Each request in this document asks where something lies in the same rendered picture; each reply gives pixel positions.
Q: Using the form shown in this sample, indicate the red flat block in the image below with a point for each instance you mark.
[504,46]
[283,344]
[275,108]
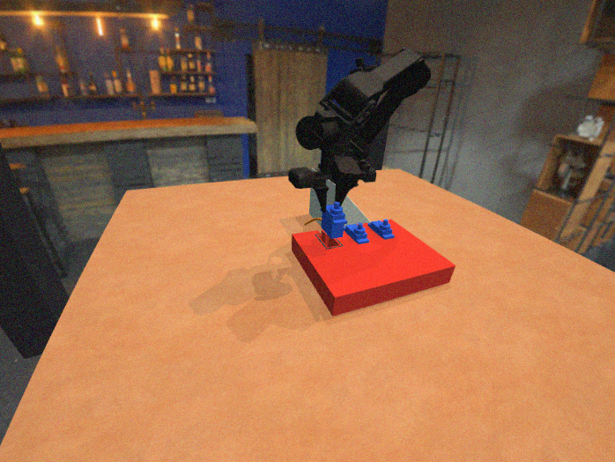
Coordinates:
[372,263]

